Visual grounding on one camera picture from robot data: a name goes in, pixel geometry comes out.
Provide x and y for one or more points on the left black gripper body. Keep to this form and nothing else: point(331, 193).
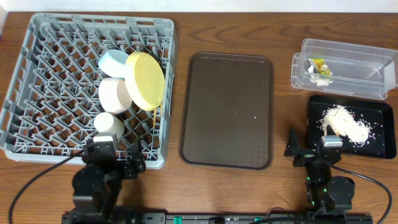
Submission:
point(130, 163)

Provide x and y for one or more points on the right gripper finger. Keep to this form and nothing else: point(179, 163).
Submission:
point(329, 131)
point(292, 146)

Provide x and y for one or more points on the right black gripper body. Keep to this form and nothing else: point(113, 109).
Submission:
point(305, 158)

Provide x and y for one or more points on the rice food scraps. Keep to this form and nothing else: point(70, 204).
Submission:
point(344, 123)

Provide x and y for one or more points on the white cup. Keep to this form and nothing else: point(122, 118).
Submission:
point(108, 123)

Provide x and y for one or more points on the wooden chopstick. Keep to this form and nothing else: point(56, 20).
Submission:
point(155, 119)
point(161, 109)

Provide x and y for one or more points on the white tissue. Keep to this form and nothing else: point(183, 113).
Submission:
point(319, 81)

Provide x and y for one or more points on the green orange snack wrapper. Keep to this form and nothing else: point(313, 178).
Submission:
point(320, 66)

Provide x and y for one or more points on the brown serving tray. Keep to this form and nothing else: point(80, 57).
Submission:
point(228, 111)

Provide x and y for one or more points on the yellow plate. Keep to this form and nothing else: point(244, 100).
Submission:
point(144, 80)

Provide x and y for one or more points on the light blue bowl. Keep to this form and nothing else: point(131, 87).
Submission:
point(113, 63)

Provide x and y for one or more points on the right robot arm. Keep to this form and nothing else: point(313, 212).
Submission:
point(328, 194)

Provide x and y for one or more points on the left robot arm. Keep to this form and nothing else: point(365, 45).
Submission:
point(98, 184)

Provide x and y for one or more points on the black waste tray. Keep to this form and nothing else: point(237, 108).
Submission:
point(384, 146)

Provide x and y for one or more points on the grey plastic dish rack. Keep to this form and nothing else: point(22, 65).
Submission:
point(52, 100)

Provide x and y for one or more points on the clear plastic bin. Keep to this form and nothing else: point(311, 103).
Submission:
point(358, 70)

